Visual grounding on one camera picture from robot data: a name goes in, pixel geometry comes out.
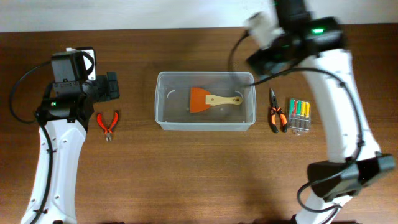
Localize orange-black needle-nose pliers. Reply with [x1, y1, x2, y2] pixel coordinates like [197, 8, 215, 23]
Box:
[269, 88, 289, 134]

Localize clear case of screwdrivers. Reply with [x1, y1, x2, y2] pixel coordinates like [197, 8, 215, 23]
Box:
[288, 98, 311, 135]

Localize orange scraper with wooden handle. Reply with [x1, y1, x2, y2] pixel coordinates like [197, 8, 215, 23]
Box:
[190, 87, 243, 113]

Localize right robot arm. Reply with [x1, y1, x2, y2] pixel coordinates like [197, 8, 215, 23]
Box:
[245, 1, 396, 223]

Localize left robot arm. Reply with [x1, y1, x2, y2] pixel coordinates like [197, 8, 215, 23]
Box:
[21, 47, 120, 223]

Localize clear plastic container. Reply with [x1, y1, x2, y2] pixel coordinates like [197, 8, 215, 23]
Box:
[155, 72, 256, 131]

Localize red-handled side cutters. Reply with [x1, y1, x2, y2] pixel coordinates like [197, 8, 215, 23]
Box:
[96, 111, 120, 142]

